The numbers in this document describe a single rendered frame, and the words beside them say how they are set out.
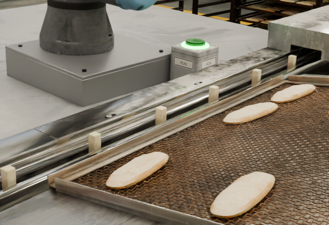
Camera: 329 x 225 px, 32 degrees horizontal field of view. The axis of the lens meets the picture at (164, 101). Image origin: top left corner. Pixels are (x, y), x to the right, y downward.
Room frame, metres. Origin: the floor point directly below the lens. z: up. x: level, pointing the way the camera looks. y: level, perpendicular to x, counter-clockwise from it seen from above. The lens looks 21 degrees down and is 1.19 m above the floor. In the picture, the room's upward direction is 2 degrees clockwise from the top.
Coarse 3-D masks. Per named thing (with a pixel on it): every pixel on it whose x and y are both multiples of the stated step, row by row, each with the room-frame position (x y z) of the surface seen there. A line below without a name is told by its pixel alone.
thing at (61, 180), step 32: (256, 96) 0.83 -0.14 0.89; (320, 96) 0.80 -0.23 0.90; (160, 128) 0.66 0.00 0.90; (192, 128) 0.69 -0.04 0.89; (224, 128) 0.68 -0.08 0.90; (288, 128) 0.65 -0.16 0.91; (320, 128) 0.65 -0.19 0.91; (96, 160) 0.58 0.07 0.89; (192, 160) 0.57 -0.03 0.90; (256, 160) 0.55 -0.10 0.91; (288, 160) 0.55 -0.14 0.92; (320, 160) 0.53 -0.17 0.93; (64, 192) 0.51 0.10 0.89; (96, 192) 0.48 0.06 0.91; (128, 192) 0.49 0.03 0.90; (192, 192) 0.48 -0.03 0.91; (192, 224) 0.40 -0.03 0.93; (224, 224) 0.41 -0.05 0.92; (256, 224) 0.41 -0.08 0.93; (320, 224) 0.40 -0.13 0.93
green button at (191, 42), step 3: (189, 39) 1.10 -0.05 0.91; (192, 39) 1.10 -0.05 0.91; (195, 39) 1.10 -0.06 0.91; (198, 39) 1.10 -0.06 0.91; (201, 39) 1.10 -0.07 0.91; (186, 42) 1.08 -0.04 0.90; (189, 42) 1.08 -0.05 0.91; (192, 42) 1.08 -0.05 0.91; (195, 42) 1.08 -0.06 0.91; (198, 42) 1.08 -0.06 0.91; (201, 42) 1.08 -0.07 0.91; (204, 42) 1.09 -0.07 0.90; (192, 45) 1.07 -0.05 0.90; (195, 45) 1.07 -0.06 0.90; (198, 45) 1.07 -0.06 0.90; (201, 45) 1.08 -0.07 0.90
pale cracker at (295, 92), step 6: (306, 84) 0.85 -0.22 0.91; (282, 90) 0.81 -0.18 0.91; (288, 90) 0.80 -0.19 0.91; (294, 90) 0.80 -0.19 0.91; (300, 90) 0.80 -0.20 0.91; (306, 90) 0.81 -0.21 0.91; (312, 90) 0.82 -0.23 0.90; (276, 96) 0.79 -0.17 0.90; (282, 96) 0.78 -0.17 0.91; (288, 96) 0.78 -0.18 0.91; (294, 96) 0.79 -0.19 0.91; (300, 96) 0.79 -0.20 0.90; (276, 102) 0.78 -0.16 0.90; (282, 102) 0.77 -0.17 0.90
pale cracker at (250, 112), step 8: (256, 104) 0.75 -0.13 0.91; (264, 104) 0.74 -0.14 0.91; (272, 104) 0.74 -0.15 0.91; (232, 112) 0.71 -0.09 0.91; (240, 112) 0.71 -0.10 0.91; (248, 112) 0.71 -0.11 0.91; (256, 112) 0.71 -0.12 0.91; (264, 112) 0.72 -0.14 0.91; (224, 120) 0.70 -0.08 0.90; (232, 120) 0.69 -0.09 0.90; (240, 120) 0.69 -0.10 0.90; (248, 120) 0.70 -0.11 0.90
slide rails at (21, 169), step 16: (240, 80) 1.02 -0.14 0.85; (192, 96) 0.92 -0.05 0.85; (208, 96) 0.92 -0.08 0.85; (224, 96) 0.93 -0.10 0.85; (112, 128) 0.77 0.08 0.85; (128, 128) 0.77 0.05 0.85; (80, 144) 0.71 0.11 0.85; (112, 144) 0.71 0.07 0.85; (32, 160) 0.66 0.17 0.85; (48, 160) 0.66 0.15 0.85; (0, 176) 0.61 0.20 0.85; (16, 176) 0.62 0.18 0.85; (0, 192) 0.57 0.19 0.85
